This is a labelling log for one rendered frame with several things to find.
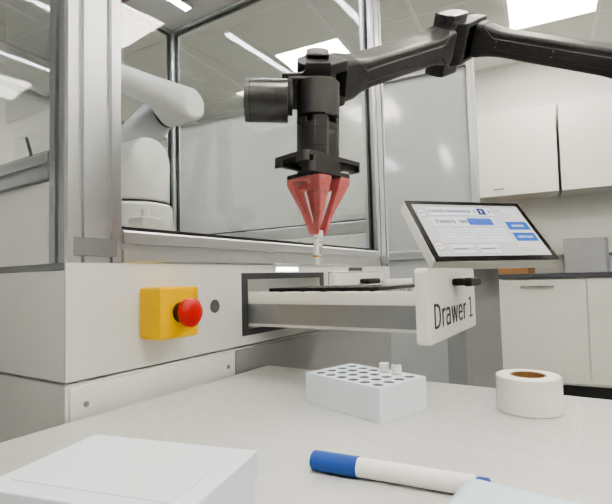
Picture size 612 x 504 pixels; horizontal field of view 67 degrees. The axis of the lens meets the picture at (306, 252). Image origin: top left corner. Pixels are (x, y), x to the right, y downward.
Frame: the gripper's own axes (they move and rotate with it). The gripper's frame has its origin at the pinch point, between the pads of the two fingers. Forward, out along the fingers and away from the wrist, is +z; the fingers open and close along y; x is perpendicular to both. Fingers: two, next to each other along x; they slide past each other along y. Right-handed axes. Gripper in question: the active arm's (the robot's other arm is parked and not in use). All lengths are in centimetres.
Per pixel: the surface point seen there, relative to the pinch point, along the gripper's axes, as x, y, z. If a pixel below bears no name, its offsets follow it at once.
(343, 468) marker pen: 18.4, 14.7, 21.6
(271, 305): -20.6, -8.5, 11.3
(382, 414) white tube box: 12.1, 1.8, 21.2
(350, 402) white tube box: 7.6, 2.0, 20.8
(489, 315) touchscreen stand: -38, -125, 20
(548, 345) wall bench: -88, -315, 54
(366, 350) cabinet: -38, -55, 26
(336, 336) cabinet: -34, -39, 20
